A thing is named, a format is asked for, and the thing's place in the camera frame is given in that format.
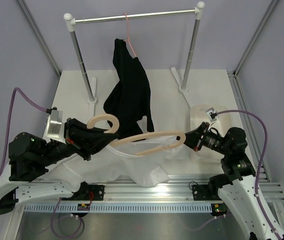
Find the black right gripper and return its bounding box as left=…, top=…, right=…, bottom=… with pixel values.
left=176, top=121, right=230, bottom=156

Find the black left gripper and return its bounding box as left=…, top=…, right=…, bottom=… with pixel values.
left=38, top=117, right=120, bottom=167

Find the beige wooden hanger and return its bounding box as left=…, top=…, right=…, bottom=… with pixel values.
left=87, top=114, right=186, bottom=156

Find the white t shirt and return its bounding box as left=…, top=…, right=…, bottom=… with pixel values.
left=41, top=136, right=189, bottom=191

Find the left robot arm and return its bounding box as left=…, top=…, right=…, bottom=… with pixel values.
left=0, top=116, right=119, bottom=215

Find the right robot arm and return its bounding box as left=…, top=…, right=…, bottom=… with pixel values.
left=184, top=122, right=284, bottom=240

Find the black t shirt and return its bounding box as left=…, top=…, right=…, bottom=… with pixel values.
left=103, top=38, right=154, bottom=139

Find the white plastic bin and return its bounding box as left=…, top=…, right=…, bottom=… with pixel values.
left=190, top=104, right=233, bottom=163

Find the silver clothes rack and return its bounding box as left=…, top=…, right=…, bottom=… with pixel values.
left=64, top=1, right=205, bottom=107

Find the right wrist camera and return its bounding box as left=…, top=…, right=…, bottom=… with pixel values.
left=205, top=107, right=218, bottom=123

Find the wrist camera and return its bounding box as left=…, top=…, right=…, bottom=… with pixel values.
left=44, top=107, right=65, bottom=143
left=205, top=107, right=218, bottom=123

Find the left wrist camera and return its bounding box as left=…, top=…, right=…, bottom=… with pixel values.
left=44, top=107, right=65, bottom=143

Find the aluminium rail base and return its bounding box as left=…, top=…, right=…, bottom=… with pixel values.
left=14, top=159, right=284, bottom=203

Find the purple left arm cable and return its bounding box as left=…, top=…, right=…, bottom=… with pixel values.
left=0, top=87, right=82, bottom=237

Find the white slotted cable duct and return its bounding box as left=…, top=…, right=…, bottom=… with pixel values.
left=24, top=202, right=212, bottom=213

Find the pink wire hanger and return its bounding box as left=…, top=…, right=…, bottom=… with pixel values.
left=123, top=13, right=137, bottom=58

